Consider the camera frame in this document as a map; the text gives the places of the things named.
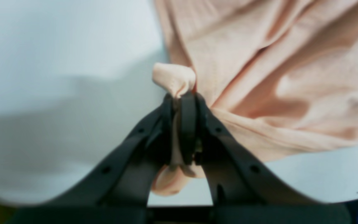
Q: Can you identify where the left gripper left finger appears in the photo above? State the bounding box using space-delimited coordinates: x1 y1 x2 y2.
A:
9 95 174 224

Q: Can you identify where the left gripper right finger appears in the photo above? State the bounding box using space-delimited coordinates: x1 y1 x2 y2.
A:
179 92 352 224

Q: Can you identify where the peach T-shirt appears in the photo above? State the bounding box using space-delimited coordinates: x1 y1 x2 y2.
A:
150 0 358 196

